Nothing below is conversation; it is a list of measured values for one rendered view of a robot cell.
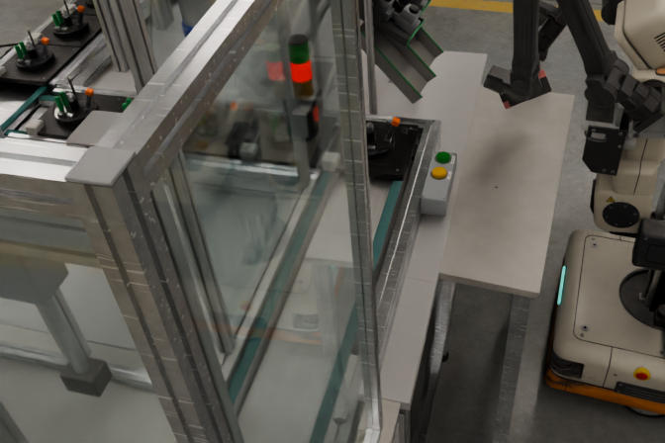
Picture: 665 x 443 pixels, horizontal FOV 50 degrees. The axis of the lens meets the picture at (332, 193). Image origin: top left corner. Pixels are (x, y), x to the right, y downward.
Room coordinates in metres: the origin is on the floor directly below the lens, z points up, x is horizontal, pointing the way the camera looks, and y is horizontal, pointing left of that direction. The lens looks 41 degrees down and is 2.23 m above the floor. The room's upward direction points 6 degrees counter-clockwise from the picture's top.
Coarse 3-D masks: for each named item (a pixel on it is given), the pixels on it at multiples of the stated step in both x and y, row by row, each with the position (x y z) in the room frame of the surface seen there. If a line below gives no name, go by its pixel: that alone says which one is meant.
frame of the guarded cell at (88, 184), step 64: (256, 0) 0.52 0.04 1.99; (192, 64) 0.43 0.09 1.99; (128, 128) 0.36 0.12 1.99; (192, 128) 0.39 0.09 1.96; (0, 192) 0.33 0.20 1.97; (64, 192) 0.31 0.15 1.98; (128, 192) 0.31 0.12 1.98; (128, 256) 0.31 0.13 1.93; (128, 320) 0.31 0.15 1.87; (192, 384) 0.31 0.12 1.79
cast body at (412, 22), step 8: (408, 8) 1.89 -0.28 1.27; (416, 8) 1.88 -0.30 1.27; (392, 16) 1.91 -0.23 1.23; (400, 16) 1.88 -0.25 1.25; (408, 16) 1.87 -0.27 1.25; (416, 16) 1.86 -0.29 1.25; (400, 24) 1.88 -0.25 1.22; (408, 24) 1.87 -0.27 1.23; (416, 24) 1.87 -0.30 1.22; (408, 32) 1.87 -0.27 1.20
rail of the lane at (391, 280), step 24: (432, 120) 1.75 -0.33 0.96; (432, 144) 1.63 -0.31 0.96; (408, 192) 1.43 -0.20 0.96; (408, 216) 1.34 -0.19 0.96; (408, 240) 1.25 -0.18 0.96; (384, 264) 1.17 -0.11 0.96; (408, 264) 1.25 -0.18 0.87; (384, 288) 1.10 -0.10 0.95; (384, 312) 1.03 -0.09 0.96; (384, 336) 0.98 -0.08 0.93
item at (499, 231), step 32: (480, 96) 1.99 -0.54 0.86; (544, 96) 1.95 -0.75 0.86; (480, 128) 1.82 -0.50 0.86; (512, 128) 1.80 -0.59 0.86; (544, 128) 1.78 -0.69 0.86; (480, 160) 1.65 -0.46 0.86; (512, 160) 1.64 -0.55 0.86; (544, 160) 1.62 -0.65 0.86; (480, 192) 1.51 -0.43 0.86; (512, 192) 1.50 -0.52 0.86; (544, 192) 1.48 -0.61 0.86; (480, 224) 1.38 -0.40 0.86; (512, 224) 1.36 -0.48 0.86; (544, 224) 1.35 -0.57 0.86; (448, 256) 1.27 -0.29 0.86; (480, 256) 1.26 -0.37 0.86; (512, 256) 1.25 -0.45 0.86; (544, 256) 1.24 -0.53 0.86; (512, 288) 1.14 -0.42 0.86
